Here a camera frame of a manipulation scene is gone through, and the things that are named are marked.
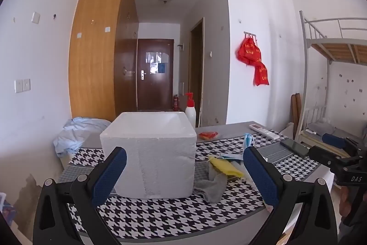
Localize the white metal bunk bed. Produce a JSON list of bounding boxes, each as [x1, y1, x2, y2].
[[298, 10, 367, 148]]

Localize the wooden boards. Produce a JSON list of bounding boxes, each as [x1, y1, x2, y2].
[[291, 93, 303, 139]]

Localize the blue face mask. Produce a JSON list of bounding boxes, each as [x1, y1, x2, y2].
[[221, 133, 256, 161]]

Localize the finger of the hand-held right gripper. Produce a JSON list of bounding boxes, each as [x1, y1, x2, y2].
[[322, 133, 359, 152], [308, 145, 345, 167]]

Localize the grey bedding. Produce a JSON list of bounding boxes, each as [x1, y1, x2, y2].
[[305, 121, 336, 139]]

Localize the wooden wardrobe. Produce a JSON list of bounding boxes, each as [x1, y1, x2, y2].
[[69, 0, 139, 122]]

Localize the white red-pump lotion bottle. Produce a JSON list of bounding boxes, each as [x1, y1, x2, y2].
[[184, 92, 196, 128]]

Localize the red hanging banners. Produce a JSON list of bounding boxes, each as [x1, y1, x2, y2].
[[236, 35, 262, 65]]

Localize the red cloth bag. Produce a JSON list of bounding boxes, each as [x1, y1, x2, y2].
[[253, 61, 269, 87]]

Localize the brown side door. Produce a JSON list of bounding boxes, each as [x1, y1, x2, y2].
[[189, 18, 205, 127]]

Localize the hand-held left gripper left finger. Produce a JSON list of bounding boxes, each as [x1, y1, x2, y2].
[[32, 146, 128, 245]]

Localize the grey sock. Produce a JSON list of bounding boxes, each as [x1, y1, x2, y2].
[[193, 160, 228, 202]]

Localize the black smartphone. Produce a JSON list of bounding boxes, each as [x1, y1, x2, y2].
[[279, 138, 310, 158]]

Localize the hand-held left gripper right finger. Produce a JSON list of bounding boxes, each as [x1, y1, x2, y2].
[[242, 146, 339, 245]]

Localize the red snack packet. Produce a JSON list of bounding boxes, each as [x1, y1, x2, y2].
[[199, 131, 219, 141]]

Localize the yellow foam net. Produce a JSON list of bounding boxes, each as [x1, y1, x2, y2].
[[208, 156, 245, 178]]

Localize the person's right forearm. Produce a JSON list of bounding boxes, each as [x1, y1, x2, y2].
[[338, 185, 367, 245]]

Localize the white cloth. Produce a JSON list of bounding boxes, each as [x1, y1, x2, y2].
[[229, 160, 256, 185]]

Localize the white foam box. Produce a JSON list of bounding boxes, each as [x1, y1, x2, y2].
[[100, 111, 198, 200]]

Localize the dark brown entrance door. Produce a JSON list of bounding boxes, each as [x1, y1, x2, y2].
[[137, 39, 174, 111]]

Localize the light blue bedsheet pile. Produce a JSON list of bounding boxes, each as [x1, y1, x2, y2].
[[53, 117, 112, 158]]

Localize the houndstooth table mat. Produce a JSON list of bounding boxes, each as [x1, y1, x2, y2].
[[57, 130, 330, 240]]

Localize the white remote control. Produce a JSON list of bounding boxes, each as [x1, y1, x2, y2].
[[249, 124, 280, 140]]

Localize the colourful carton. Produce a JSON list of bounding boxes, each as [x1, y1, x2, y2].
[[0, 192, 15, 225]]

